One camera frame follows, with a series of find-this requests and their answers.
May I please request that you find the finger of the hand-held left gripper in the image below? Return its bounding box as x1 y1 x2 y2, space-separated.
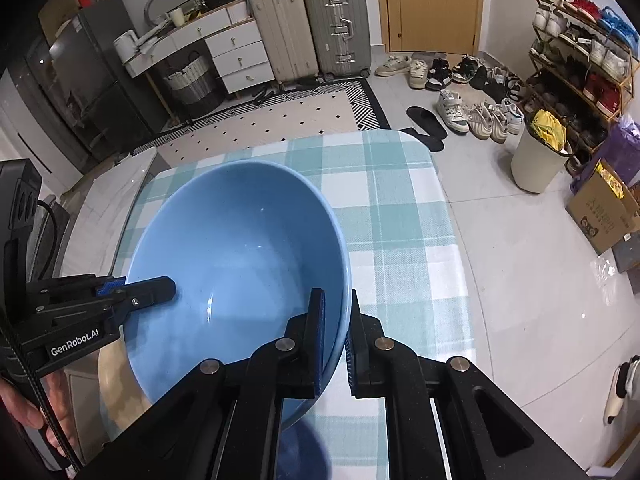
27 274 127 307
35 276 177 334

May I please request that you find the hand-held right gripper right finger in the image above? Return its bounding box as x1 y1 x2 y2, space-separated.
344 289 589 480

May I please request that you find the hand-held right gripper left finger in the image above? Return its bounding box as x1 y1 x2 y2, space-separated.
75 287 327 480

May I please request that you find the large cream plate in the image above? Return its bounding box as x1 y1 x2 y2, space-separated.
97 342 154 444

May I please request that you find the light blue bowl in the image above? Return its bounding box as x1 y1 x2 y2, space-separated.
124 159 352 434

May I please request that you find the person's left hand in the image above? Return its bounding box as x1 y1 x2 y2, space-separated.
0 377 77 457

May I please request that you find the white marble coffee table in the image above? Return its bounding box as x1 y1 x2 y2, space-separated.
47 147 162 282

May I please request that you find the teal checkered tablecloth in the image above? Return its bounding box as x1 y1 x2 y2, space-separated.
97 129 476 480

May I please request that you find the grey refrigerator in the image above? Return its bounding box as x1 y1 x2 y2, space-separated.
47 7 169 162

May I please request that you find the dark glass cabinet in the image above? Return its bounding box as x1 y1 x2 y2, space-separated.
9 35 92 172

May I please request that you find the cream rug with black border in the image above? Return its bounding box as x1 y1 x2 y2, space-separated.
132 77 392 169

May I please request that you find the woven laundry basket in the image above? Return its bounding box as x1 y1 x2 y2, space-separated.
162 52 217 106

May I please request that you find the black slipper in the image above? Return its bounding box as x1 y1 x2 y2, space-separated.
405 105 449 140
399 127 446 154

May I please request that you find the white paper towel roll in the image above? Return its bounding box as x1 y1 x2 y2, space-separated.
113 29 139 61

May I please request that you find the white desk with drawers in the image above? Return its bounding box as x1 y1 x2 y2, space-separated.
122 0 276 96

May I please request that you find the cream trash bin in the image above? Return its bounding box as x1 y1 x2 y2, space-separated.
509 122 571 194

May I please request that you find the white and black object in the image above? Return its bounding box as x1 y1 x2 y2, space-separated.
602 354 640 426

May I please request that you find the brown wooden cabinet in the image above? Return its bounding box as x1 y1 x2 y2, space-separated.
37 0 79 46

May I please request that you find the open cardboard box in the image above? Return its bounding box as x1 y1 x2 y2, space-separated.
566 158 640 256

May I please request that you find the row of loose shoes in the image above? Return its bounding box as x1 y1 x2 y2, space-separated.
374 52 526 143

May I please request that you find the beige suitcase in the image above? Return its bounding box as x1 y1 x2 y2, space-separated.
248 0 321 86

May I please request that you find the dark grey box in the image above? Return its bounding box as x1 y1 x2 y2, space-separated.
612 237 640 274

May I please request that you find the yellow plastic bag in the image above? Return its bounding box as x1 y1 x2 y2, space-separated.
529 108 569 151

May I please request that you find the silver suitcase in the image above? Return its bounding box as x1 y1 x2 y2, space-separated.
302 0 372 81

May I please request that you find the purple plastic bag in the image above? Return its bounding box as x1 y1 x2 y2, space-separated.
572 114 640 191

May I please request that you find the wooden door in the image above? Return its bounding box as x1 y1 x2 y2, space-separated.
373 0 486 56

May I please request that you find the wooden shoe rack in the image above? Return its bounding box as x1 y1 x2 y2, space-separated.
527 0 640 162

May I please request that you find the group of stored sneakers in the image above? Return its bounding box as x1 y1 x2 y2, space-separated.
529 0 640 151

